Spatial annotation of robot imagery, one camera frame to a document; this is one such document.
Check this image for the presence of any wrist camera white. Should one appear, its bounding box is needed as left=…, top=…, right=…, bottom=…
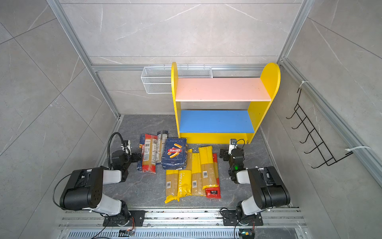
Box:
left=228, top=139, right=237, bottom=154
left=121, top=140, right=131, bottom=155

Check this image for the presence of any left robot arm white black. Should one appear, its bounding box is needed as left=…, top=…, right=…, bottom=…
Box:
left=58, top=149, right=141, bottom=227

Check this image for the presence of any red blue spaghetti pack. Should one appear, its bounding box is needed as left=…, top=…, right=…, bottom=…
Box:
left=137, top=134, right=158, bottom=174

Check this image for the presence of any yellow spaghetti pack top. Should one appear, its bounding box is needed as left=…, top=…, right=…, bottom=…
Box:
left=199, top=146, right=218, bottom=190

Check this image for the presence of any dark label spaghetti pack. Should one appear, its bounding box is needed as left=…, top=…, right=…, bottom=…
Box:
left=156, top=130, right=168, bottom=164

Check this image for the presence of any blue Barilla pasta bag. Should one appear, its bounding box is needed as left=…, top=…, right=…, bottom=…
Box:
left=161, top=138, right=187, bottom=170

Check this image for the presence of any yellow pink blue shelf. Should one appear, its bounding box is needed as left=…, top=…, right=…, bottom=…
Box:
left=171, top=62, right=281, bottom=144

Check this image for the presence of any yellow spaghetti pack white lettering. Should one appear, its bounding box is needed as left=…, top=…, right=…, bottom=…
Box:
left=177, top=149, right=193, bottom=200

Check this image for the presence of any white wire mesh basket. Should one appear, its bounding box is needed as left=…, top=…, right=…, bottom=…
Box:
left=141, top=66, right=213, bottom=94

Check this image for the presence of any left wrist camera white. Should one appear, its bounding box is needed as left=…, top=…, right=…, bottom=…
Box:
left=121, top=140, right=131, bottom=155

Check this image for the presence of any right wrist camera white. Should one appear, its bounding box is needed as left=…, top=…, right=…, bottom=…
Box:
left=228, top=139, right=237, bottom=154

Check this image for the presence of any yellow spaghetti pack barcode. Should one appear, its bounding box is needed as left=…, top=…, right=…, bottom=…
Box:
left=191, top=153, right=206, bottom=197

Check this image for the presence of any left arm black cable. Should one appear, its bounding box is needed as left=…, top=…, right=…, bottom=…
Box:
left=107, top=132, right=125, bottom=168

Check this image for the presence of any black wire hook rack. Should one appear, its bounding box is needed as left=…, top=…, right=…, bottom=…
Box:
left=286, top=88, right=354, bottom=169

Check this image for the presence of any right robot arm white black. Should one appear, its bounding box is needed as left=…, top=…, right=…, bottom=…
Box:
left=219, top=148, right=290, bottom=224

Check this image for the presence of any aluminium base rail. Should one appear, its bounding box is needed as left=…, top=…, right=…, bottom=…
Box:
left=52, top=207, right=311, bottom=239

